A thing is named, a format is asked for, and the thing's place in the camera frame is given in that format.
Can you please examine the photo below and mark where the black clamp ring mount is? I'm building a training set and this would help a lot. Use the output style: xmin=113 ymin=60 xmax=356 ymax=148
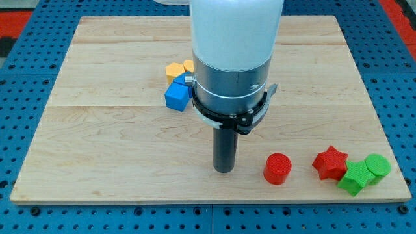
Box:
xmin=191 ymin=84 xmax=278 ymax=135

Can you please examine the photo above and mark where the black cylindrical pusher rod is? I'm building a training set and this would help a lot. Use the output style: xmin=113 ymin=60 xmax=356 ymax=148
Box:
xmin=213 ymin=129 xmax=238 ymax=173

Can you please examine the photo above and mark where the red cylinder block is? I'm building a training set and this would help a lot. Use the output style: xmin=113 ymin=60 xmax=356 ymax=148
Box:
xmin=263 ymin=153 xmax=292 ymax=185

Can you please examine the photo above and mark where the blue block behind arm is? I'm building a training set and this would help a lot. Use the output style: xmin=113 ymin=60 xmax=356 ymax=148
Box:
xmin=173 ymin=71 xmax=194 ymax=98

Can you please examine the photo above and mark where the yellow block behind arm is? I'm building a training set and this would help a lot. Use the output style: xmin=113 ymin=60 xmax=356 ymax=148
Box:
xmin=183 ymin=60 xmax=194 ymax=73

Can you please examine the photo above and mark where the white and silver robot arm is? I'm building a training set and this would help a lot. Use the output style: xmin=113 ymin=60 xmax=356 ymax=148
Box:
xmin=185 ymin=0 xmax=284 ymax=173

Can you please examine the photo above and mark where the light wooden board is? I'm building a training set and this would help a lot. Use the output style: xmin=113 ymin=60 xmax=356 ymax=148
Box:
xmin=10 ymin=16 xmax=411 ymax=205

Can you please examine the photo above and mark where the blue cube block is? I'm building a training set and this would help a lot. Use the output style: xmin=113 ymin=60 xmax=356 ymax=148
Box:
xmin=164 ymin=83 xmax=190 ymax=112

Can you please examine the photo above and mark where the yellow hexagon block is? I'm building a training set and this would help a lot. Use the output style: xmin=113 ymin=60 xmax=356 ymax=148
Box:
xmin=165 ymin=62 xmax=185 ymax=85

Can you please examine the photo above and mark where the red star block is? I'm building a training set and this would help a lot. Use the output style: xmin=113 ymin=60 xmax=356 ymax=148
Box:
xmin=312 ymin=146 xmax=348 ymax=181

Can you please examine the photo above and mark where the green star block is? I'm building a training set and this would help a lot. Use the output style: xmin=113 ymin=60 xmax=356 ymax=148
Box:
xmin=337 ymin=161 xmax=375 ymax=197

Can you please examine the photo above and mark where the green cylinder block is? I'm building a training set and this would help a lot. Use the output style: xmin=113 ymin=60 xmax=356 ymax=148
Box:
xmin=365 ymin=153 xmax=391 ymax=185

